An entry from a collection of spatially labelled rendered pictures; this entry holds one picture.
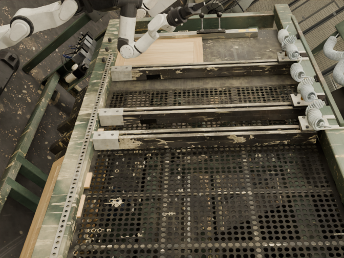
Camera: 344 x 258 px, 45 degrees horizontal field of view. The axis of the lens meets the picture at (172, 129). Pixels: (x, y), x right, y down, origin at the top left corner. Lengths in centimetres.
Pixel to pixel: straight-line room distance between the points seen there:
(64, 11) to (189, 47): 84
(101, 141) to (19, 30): 100
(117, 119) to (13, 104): 125
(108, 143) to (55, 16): 94
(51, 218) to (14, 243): 98
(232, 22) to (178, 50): 57
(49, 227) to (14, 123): 153
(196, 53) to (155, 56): 26
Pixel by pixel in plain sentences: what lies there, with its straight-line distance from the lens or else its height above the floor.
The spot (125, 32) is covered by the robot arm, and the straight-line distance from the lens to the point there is 237.
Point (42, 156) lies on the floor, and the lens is 320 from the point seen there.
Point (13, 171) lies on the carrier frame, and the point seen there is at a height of 18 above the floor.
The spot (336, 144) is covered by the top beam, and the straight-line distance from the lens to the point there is 199.
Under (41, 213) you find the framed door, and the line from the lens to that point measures 251.
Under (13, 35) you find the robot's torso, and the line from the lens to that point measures 279.
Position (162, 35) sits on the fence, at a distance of 299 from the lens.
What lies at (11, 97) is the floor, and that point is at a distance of 333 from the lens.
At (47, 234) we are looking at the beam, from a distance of 175.
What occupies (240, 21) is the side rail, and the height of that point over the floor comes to 158.
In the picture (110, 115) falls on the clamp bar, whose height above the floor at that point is 97.
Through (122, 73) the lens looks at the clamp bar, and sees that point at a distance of 257.
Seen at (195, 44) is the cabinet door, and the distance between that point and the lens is 289.
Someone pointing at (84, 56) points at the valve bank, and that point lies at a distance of 280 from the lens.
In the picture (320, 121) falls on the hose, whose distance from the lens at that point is 198.
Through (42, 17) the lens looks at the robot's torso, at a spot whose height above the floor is 76.
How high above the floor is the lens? 209
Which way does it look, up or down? 25 degrees down
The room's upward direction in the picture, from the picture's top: 58 degrees clockwise
